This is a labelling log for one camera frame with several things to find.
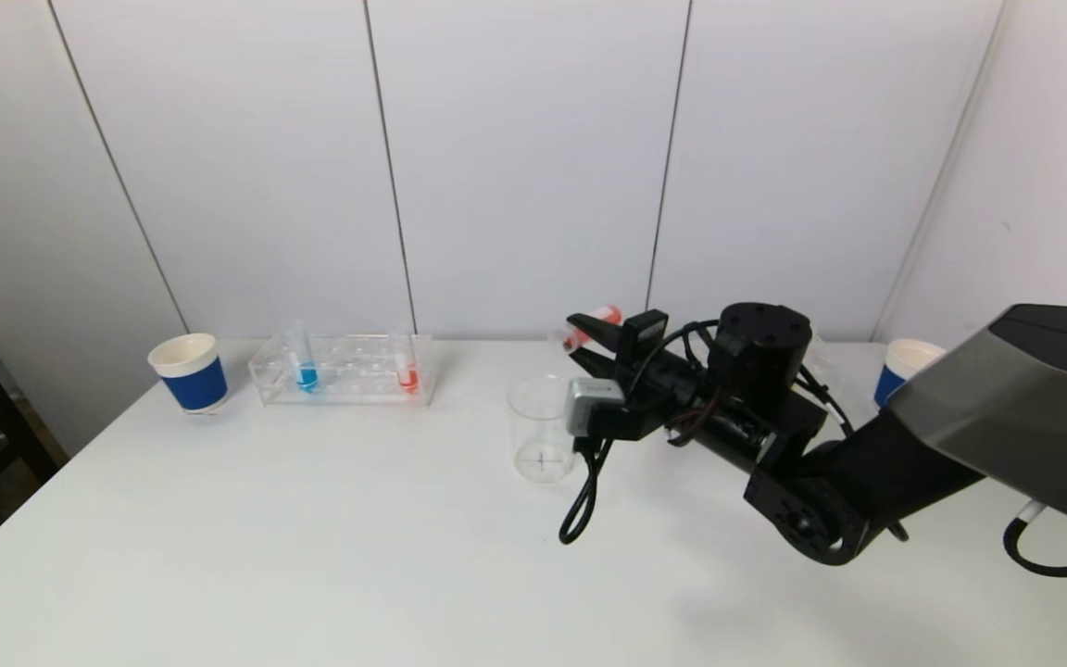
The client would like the blue pigment test tube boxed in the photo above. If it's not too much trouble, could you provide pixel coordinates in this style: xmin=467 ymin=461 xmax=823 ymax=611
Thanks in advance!
xmin=285 ymin=320 xmax=320 ymax=395

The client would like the black looped camera cable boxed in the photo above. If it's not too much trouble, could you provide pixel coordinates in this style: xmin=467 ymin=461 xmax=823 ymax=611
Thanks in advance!
xmin=559 ymin=434 xmax=615 ymax=546

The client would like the blue and white paper cup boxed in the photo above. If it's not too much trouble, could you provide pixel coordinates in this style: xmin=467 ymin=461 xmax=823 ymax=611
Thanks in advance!
xmin=147 ymin=333 xmax=230 ymax=416
xmin=873 ymin=338 xmax=948 ymax=410

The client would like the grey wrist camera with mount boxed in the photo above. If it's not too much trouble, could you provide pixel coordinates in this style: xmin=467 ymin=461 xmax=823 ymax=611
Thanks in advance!
xmin=566 ymin=377 xmax=626 ymax=438

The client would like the clear acrylic test tube rack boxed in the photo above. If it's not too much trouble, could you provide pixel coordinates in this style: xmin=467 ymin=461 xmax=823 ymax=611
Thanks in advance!
xmin=800 ymin=333 xmax=847 ymax=414
xmin=248 ymin=333 xmax=435 ymax=409

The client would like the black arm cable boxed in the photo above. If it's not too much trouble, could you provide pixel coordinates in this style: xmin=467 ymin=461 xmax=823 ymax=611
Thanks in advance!
xmin=1003 ymin=500 xmax=1067 ymax=579

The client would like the clear glass beaker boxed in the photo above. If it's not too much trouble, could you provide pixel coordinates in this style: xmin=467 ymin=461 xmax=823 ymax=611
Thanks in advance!
xmin=508 ymin=374 xmax=585 ymax=485

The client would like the red pigment test tube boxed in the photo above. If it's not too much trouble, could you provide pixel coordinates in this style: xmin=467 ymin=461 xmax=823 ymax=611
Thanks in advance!
xmin=547 ymin=305 xmax=625 ymax=354
xmin=392 ymin=329 xmax=421 ymax=396

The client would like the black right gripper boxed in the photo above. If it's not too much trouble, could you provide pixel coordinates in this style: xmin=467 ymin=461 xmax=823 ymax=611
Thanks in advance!
xmin=566 ymin=308 xmax=717 ymax=410

